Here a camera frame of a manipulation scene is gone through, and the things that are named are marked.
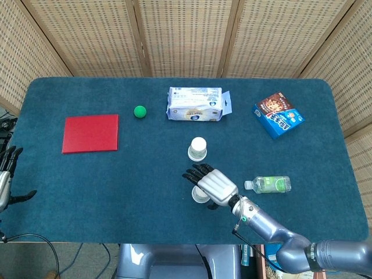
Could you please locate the black electronic equipment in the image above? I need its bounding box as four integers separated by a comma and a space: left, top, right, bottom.
0, 115, 19, 148

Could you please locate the blue felt table cloth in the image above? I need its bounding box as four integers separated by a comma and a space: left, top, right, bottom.
0, 77, 370, 245

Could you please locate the brown wooden box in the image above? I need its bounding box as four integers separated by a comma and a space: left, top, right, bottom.
255, 244, 280, 279

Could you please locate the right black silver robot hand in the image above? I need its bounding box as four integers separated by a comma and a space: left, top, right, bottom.
182, 163, 239, 210

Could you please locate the white blue tissue pack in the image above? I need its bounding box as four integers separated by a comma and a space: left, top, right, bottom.
166, 86, 233, 123

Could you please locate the blue brown snack box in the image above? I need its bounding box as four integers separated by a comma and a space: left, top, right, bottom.
251, 91, 306, 140

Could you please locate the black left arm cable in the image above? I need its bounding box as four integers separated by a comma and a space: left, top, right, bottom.
0, 231, 61, 277

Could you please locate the woven bamboo screen panel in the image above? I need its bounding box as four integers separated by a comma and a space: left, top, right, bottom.
217, 0, 360, 79
22, 0, 149, 78
0, 0, 73, 117
133, 0, 242, 78
299, 0, 372, 137
345, 130, 372, 204

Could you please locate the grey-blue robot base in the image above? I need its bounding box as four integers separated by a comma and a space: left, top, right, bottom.
115, 243, 242, 279

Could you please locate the clear plastic water bottle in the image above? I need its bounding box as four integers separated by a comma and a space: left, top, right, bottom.
244, 176, 292, 194

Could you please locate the red flat board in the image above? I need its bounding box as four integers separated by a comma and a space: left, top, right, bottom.
61, 114, 120, 154

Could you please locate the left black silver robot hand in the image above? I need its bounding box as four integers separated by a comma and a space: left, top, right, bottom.
0, 146, 38, 213

